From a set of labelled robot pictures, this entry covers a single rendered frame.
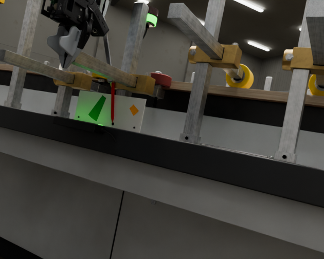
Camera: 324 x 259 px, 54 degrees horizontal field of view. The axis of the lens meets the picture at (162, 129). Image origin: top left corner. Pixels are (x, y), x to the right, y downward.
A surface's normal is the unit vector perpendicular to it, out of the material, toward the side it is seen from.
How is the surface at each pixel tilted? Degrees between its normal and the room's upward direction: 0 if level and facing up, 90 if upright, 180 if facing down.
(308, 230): 90
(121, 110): 90
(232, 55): 90
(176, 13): 90
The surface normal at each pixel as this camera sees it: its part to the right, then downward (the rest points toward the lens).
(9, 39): 0.44, 0.07
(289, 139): -0.47, -0.11
